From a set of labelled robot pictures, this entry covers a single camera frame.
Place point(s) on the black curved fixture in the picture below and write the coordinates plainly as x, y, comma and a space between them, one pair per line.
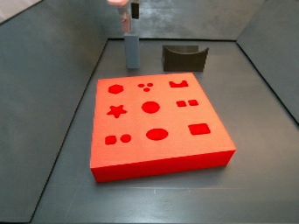
183, 58

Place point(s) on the red shape sorter block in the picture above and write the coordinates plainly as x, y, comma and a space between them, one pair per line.
155, 127

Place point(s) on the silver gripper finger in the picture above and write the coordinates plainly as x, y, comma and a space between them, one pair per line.
124, 19

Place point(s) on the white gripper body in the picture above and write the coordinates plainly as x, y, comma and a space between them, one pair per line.
118, 3

